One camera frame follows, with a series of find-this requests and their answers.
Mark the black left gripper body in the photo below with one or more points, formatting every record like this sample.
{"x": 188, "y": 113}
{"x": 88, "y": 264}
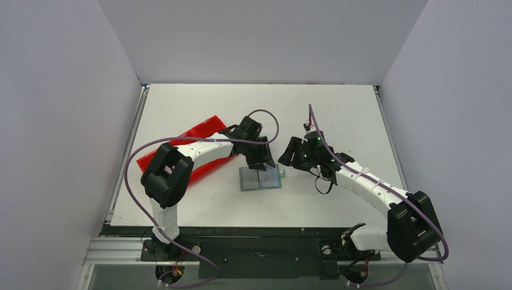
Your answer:
{"x": 256, "y": 154}

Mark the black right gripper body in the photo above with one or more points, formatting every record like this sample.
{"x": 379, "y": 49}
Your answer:
{"x": 296, "y": 151}

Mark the green leather card holder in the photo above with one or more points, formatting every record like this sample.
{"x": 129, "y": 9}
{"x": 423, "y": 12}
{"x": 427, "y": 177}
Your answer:
{"x": 255, "y": 180}

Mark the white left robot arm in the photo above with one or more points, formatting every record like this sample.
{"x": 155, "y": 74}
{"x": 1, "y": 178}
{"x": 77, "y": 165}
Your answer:
{"x": 164, "y": 200}

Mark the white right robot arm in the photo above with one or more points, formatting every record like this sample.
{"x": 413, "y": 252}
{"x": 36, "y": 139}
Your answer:
{"x": 412, "y": 226}

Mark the red right bin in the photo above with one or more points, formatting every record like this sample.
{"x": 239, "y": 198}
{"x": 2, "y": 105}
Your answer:
{"x": 212, "y": 124}

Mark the red middle bin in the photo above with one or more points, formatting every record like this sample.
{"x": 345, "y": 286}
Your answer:
{"x": 202, "y": 171}

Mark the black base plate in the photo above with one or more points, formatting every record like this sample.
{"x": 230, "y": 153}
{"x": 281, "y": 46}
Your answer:
{"x": 251, "y": 253}

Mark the aluminium frame rail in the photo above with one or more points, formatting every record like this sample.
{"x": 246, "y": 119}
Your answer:
{"x": 110, "y": 264}

